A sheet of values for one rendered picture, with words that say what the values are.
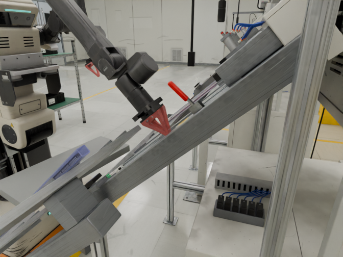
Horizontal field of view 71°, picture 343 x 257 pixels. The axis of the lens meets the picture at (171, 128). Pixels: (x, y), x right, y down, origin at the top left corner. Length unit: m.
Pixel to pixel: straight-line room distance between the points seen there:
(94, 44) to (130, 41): 9.78
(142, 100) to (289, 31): 0.38
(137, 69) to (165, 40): 9.25
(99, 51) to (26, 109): 0.79
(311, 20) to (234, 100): 0.19
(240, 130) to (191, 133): 1.56
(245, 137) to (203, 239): 1.43
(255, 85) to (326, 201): 0.67
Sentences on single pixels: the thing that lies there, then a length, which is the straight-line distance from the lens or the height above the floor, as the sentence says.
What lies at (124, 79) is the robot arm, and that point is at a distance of 0.67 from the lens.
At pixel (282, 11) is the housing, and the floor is 1.23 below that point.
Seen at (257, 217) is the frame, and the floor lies 0.65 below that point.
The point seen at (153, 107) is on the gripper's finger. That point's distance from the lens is 0.64.
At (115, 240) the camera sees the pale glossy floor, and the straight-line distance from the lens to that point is 1.67.
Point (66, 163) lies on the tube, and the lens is 0.31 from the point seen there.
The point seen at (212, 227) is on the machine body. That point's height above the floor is 0.62.
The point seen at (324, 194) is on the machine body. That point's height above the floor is 0.62.
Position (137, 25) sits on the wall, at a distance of 10.33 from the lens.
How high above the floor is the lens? 1.20
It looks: 22 degrees down
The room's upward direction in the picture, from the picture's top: straight up
